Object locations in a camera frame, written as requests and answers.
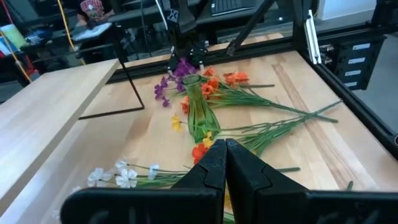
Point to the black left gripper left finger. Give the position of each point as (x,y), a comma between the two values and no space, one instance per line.
(140,205)

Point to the silver aluminium bracket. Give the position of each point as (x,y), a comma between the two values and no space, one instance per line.
(312,37)

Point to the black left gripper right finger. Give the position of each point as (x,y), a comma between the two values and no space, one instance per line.
(311,208)

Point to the purple artificial flower bunch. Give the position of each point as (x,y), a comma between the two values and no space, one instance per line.
(183,70)

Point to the yellow artificial flower bunch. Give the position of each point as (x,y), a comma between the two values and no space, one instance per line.
(207,141)

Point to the orange artificial flower bunch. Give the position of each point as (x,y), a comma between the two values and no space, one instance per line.
(236,77)

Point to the black aluminium table frame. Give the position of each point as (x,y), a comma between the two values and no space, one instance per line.
(357,102)

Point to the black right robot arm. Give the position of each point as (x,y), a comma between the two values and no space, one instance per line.
(186,18)

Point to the green glass vase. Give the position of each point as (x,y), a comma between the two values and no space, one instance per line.
(199,112)

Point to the black control box white labels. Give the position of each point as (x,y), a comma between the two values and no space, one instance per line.
(354,62)

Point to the red artificial flower bunch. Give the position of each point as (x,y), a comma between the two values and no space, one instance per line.
(199,152)

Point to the person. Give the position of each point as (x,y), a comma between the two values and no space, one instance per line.
(93,11)

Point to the yellow single-stem artificial flower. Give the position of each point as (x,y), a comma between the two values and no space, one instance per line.
(176,123)

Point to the black laptop keyboard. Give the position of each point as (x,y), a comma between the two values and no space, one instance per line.
(230,6)

